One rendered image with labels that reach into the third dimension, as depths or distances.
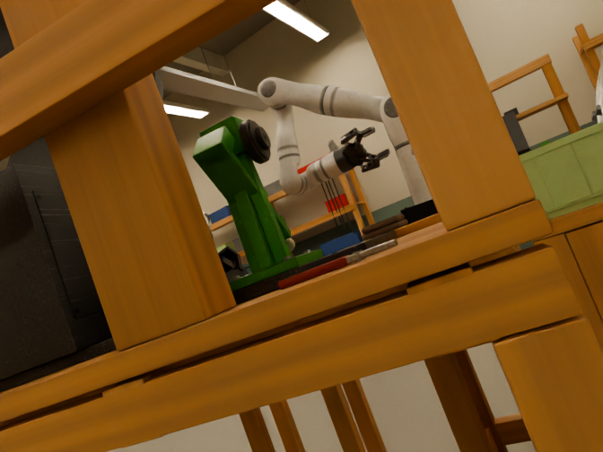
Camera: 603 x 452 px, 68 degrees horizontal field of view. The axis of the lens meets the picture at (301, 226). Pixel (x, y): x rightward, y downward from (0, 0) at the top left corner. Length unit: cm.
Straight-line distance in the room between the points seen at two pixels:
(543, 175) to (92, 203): 99
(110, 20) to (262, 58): 710
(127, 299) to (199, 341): 11
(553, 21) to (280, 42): 372
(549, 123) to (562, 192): 510
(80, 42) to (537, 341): 59
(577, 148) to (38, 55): 108
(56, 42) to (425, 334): 54
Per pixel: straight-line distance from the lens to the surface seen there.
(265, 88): 153
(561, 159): 124
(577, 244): 121
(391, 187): 657
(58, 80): 63
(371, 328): 50
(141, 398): 65
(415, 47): 51
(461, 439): 136
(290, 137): 149
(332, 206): 627
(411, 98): 50
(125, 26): 59
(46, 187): 94
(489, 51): 651
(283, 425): 171
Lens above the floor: 90
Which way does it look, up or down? 5 degrees up
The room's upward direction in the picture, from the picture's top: 21 degrees counter-clockwise
